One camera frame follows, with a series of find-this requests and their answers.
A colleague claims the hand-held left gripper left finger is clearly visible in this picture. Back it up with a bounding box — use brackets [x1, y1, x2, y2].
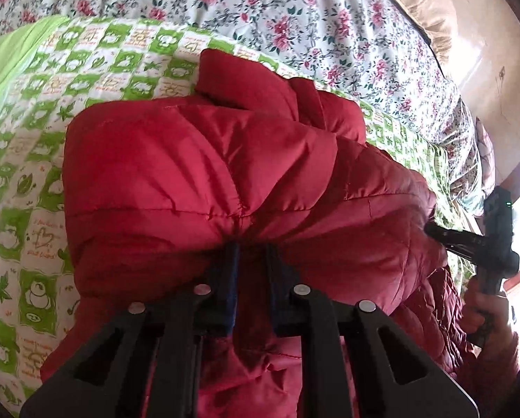
[20, 242, 243, 418]

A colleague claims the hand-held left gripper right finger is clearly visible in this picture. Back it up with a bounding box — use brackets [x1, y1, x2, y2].
[264, 244, 481, 418]

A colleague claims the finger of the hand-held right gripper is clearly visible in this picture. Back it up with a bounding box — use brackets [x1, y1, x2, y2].
[424, 223, 489, 263]

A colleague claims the red puffer jacket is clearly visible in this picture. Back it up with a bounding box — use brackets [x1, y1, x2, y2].
[40, 49, 469, 418]

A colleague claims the person's right hand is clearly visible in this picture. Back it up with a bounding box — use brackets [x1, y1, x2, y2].
[460, 276, 517, 346]

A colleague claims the pale pink patterned pillow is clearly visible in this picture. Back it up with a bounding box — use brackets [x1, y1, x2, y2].
[474, 117, 498, 196]

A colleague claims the green checkered blanket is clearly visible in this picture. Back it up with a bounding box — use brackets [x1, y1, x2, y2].
[0, 15, 466, 407]

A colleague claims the beige pillow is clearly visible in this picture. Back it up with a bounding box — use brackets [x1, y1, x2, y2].
[368, 0, 461, 62]

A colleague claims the floral quilt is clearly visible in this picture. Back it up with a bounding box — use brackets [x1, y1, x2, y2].
[0, 0, 483, 215]

